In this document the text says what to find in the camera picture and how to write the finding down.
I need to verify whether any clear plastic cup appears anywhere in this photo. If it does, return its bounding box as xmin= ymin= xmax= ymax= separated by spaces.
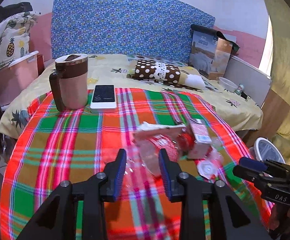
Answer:
xmin=197 ymin=160 xmax=219 ymax=180
xmin=209 ymin=137 xmax=223 ymax=166

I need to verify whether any pink drink carton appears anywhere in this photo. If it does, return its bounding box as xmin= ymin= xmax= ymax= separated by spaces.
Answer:
xmin=187 ymin=118 xmax=212 ymax=159

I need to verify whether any clear plastic water bottle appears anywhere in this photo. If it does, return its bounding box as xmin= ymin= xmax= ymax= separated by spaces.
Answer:
xmin=137 ymin=132 xmax=194 ymax=177

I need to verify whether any white round trash bin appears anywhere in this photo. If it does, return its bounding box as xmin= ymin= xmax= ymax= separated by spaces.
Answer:
xmin=249 ymin=137 xmax=286 ymax=164

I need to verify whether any right hand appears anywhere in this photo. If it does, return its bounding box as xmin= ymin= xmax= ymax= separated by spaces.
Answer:
xmin=268 ymin=204 xmax=290 ymax=234

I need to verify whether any wooden board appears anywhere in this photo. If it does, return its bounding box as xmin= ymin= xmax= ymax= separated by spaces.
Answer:
xmin=243 ymin=89 xmax=290 ymax=148

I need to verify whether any small black object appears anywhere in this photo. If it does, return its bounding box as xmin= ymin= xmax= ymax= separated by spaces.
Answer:
xmin=240 ymin=92 xmax=251 ymax=101

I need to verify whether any red green plaid cloth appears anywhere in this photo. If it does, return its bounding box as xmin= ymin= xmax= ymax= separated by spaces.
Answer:
xmin=0 ymin=88 xmax=272 ymax=239

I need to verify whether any small green jar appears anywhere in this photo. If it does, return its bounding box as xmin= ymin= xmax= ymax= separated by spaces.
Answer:
xmin=234 ymin=83 xmax=244 ymax=96

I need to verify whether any white bed footboard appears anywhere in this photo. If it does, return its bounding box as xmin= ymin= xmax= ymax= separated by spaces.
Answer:
xmin=224 ymin=56 xmax=272 ymax=107

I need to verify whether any white plastic bowl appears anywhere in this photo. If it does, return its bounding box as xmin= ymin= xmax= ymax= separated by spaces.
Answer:
xmin=218 ymin=77 xmax=238 ymax=93

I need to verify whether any yellow curtain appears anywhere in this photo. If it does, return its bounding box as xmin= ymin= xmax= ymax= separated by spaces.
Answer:
xmin=265 ymin=0 xmax=290 ymax=165

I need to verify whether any crumpled paper box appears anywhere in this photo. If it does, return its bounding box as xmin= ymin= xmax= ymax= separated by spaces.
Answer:
xmin=133 ymin=121 xmax=186 ymax=140

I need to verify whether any bedding package box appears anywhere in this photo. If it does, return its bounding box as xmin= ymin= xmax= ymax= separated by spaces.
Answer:
xmin=189 ymin=24 xmax=239 ymax=80

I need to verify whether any white smartphone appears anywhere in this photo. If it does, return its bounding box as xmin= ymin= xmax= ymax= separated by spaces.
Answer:
xmin=90 ymin=85 xmax=117 ymax=113

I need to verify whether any pink brown travel mug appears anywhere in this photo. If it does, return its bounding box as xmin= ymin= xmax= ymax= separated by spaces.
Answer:
xmin=49 ymin=54 xmax=88 ymax=112

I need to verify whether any pink storage box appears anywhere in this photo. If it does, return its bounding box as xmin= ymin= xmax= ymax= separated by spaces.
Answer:
xmin=0 ymin=51 xmax=38 ymax=106

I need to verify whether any brown polka dot pillow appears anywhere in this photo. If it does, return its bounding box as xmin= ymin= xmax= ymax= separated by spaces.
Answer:
xmin=129 ymin=59 xmax=206 ymax=89

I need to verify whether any yellow pineapple bed sheet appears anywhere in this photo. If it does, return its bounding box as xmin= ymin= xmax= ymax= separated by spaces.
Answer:
xmin=0 ymin=54 xmax=263 ymax=139

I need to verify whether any pineapple print folded quilt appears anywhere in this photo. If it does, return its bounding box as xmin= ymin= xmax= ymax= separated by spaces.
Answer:
xmin=0 ymin=11 xmax=40 ymax=70

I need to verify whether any blue dotted headboard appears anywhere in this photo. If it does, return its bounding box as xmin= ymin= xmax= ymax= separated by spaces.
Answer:
xmin=51 ymin=0 xmax=215 ymax=62

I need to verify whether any black clothes pile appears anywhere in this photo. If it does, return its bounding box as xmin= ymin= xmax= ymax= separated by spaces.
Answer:
xmin=0 ymin=2 xmax=32 ymax=23

